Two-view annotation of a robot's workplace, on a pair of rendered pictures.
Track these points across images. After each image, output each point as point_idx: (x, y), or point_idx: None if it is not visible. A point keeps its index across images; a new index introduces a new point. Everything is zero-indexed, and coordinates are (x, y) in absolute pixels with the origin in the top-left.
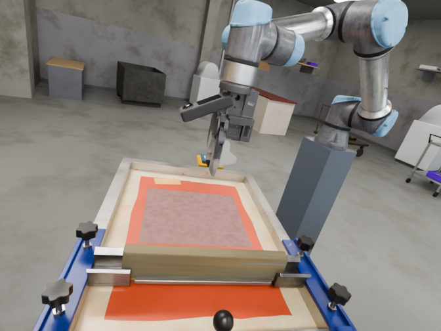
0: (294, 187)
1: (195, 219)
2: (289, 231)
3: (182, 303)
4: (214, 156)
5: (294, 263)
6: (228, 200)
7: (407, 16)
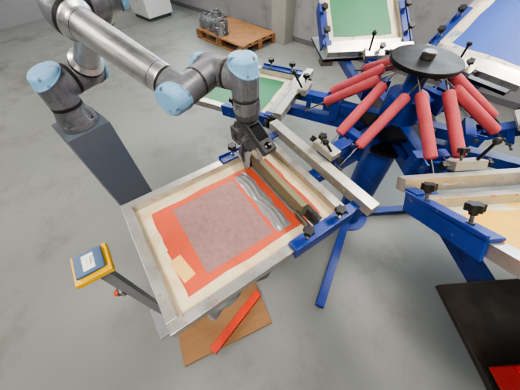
0: (114, 175)
1: (227, 217)
2: (145, 193)
3: None
4: None
5: None
6: (183, 210)
7: None
